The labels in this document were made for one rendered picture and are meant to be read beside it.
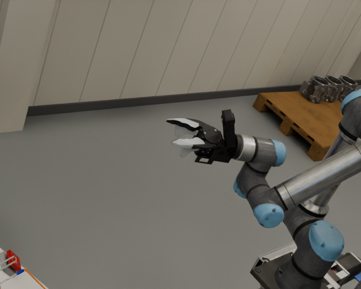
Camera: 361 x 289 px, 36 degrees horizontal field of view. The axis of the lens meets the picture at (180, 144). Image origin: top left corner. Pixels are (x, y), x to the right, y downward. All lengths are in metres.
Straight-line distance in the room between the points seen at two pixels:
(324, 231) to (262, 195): 0.29
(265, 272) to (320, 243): 0.23
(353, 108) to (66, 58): 2.80
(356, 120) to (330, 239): 0.37
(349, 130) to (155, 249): 2.05
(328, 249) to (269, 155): 0.35
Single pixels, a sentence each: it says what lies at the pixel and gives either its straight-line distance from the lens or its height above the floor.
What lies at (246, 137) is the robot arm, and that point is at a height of 1.60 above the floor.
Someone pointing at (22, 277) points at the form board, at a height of 1.01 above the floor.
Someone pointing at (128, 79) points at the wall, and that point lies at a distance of 4.60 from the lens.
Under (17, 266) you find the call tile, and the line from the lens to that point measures 1.64.
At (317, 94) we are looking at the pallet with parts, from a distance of 6.01.
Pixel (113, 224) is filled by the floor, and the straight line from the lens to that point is 3.53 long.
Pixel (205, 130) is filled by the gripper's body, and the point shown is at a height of 1.59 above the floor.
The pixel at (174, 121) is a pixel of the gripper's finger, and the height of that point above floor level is 1.59.
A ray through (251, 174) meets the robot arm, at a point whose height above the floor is 1.50.
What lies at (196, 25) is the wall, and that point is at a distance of 4.76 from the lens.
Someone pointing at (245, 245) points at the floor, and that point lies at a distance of 3.86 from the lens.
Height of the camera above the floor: 2.30
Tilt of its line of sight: 30 degrees down
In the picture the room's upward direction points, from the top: 24 degrees clockwise
